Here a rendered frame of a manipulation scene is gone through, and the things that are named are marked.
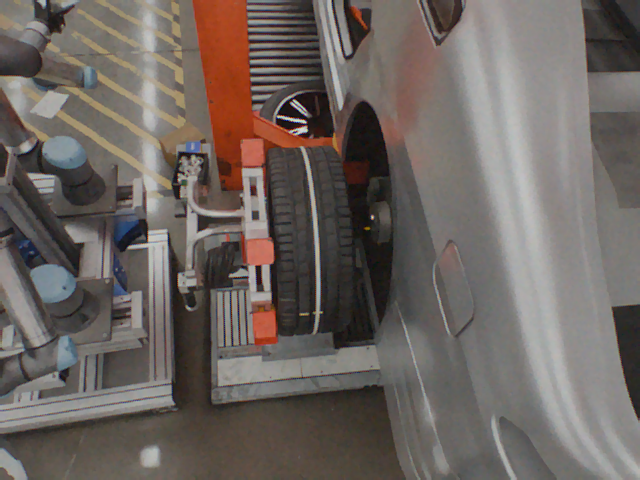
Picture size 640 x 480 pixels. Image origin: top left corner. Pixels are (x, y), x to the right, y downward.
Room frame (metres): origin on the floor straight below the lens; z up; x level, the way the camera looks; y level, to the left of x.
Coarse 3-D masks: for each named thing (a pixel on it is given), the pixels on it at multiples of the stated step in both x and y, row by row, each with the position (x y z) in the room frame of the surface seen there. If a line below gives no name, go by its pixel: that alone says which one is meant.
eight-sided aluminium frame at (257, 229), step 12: (252, 168) 0.97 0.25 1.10; (252, 180) 0.92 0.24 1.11; (264, 216) 0.79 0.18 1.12; (252, 228) 0.74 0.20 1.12; (264, 228) 0.74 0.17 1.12; (252, 276) 0.63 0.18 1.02; (264, 276) 0.64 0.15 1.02; (252, 288) 0.61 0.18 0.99; (264, 288) 0.62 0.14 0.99; (252, 300) 0.58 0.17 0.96; (264, 300) 0.59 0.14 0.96
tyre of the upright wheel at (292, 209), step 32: (288, 160) 0.98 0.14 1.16; (320, 160) 1.00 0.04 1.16; (288, 192) 0.84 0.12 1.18; (320, 192) 0.87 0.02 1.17; (288, 224) 0.75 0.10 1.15; (320, 224) 0.77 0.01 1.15; (352, 224) 0.79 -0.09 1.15; (288, 256) 0.67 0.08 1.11; (320, 256) 0.69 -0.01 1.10; (352, 256) 0.71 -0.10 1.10; (288, 288) 0.60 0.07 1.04; (320, 288) 0.63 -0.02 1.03; (352, 288) 0.65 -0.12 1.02; (288, 320) 0.56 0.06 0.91; (320, 320) 0.58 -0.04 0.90
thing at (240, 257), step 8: (240, 232) 0.84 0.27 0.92; (208, 240) 0.79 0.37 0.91; (216, 240) 0.80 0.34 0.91; (224, 240) 0.80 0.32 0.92; (232, 240) 0.80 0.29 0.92; (240, 240) 0.81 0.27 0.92; (208, 248) 0.77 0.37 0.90; (240, 248) 0.79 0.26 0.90; (240, 256) 0.77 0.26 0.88; (240, 264) 0.76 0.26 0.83
